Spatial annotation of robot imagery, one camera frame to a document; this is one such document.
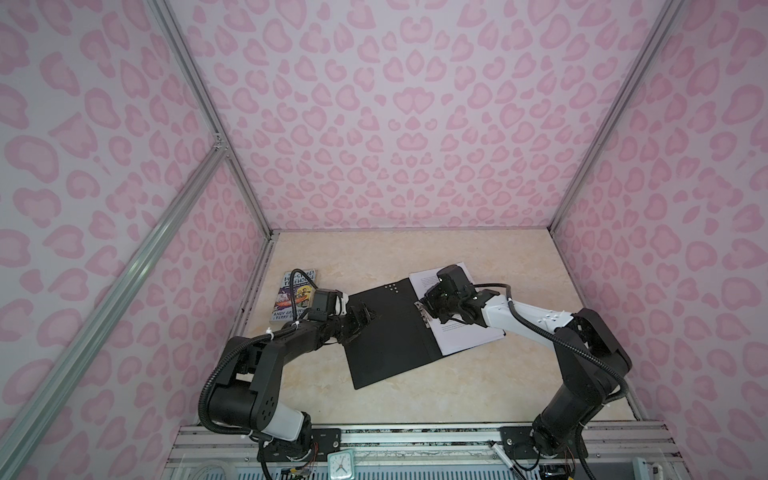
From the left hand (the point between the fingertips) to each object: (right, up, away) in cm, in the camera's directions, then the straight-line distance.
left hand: (372, 318), depth 90 cm
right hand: (+14, +7, -2) cm, 15 cm away
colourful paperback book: (-24, +7, +10) cm, 27 cm away
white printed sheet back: (+24, -5, 0) cm, 25 cm away
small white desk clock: (-5, -29, -21) cm, 37 cm away
